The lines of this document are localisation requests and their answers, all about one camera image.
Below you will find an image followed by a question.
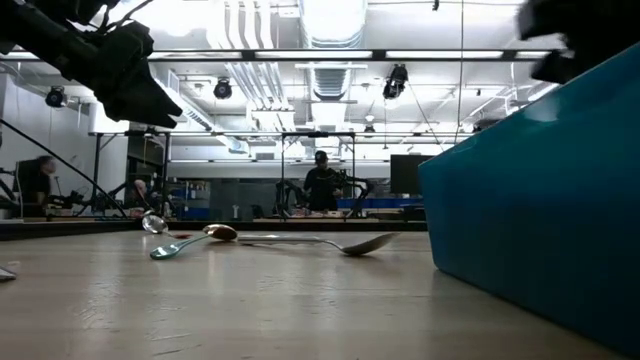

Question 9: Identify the white ventilation duct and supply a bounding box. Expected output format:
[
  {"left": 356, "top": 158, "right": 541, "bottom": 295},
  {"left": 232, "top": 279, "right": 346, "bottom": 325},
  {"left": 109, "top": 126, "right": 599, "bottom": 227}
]
[{"left": 298, "top": 0, "right": 370, "bottom": 101}]

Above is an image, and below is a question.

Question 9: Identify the gold spoon with green handle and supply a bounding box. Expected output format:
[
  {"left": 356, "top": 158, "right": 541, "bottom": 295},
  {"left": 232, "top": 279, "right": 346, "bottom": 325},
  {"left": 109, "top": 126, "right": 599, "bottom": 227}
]
[{"left": 149, "top": 223, "right": 239, "bottom": 261}]

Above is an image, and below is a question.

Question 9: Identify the black background rig frame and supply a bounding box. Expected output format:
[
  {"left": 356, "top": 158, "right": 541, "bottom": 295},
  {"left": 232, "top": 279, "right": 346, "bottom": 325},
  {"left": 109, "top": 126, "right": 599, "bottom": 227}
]
[{"left": 89, "top": 128, "right": 476, "bottom": 221}]

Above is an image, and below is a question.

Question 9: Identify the black background screen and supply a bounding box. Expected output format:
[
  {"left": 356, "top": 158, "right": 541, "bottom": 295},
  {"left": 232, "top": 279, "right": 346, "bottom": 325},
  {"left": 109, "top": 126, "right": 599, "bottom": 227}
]
[{"left": 389, "top": 154, "right": 435, "bottom": 196}]

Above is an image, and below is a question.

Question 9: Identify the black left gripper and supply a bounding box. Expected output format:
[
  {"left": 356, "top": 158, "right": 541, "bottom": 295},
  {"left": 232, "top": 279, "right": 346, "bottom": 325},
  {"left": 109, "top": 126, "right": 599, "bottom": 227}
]
[{"left": 64, "top": 19, "right": 184, "bottom": 129}]

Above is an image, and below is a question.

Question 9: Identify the spoon with orange handle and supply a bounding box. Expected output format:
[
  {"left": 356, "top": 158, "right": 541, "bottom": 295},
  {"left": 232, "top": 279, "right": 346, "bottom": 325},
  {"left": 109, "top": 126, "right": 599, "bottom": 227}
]
[{"left": 141, "top": 213, "right": 194, "bottom": 240}]

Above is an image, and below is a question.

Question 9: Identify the spoon with teal striped handle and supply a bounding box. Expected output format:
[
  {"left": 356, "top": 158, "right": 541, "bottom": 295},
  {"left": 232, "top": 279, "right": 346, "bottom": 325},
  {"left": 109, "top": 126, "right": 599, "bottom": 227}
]
[{"left": 235, "top": 230, "right": 401, "bottom": 258}]

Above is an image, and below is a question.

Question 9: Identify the teal plastic bin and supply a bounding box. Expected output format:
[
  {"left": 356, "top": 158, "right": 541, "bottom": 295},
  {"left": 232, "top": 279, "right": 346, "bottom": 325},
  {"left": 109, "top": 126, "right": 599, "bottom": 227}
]
[{"left": 418, "top": 42, "right": 640, "bottom": 356}]

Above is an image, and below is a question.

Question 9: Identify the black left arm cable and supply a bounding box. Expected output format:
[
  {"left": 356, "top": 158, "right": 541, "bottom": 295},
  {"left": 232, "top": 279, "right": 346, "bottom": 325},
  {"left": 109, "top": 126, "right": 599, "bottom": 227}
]
[{"left": 0, "top": 118, "right": 130, "bottom": 220}]

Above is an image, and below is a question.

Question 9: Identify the black aluminium table frame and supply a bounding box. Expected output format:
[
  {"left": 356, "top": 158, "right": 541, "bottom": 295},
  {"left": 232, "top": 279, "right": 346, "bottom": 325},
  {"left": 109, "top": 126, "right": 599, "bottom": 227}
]
[{"left": 0, "top": 219, "right": 430, "bottom": 242}]

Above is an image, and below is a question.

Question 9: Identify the black rig light bar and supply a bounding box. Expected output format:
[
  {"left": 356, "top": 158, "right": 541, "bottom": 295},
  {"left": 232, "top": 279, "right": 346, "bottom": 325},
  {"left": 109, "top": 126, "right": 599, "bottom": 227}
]
[{"left": 0, "top": 48, "right": 556, "bottom": 63}]

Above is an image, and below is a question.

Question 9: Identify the person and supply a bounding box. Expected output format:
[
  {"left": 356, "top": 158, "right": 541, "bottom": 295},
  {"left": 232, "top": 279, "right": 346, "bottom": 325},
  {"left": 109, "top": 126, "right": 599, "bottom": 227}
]
[
  {"left": 302, "top": 149, "right": 344, "bottom": 212},
  {"left": 17, "top": 154, "right": 59, "bottom": 219},
  {"left": 127, "top": 178, "right": 166, "bottom": 216}
]

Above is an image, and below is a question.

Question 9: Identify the black ceiling spot lamp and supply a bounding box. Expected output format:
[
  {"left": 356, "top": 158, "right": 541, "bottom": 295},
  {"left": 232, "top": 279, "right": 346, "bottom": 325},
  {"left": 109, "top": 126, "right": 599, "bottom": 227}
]
[
  {"left": 44, "top": 85, "right": 67, "bottom": 110},
  {"left": 213, "top": 77, "right": 234, "bottom": 100},
  {"left": 382, "top": 63, "right": 410, "bottom": 100}
]

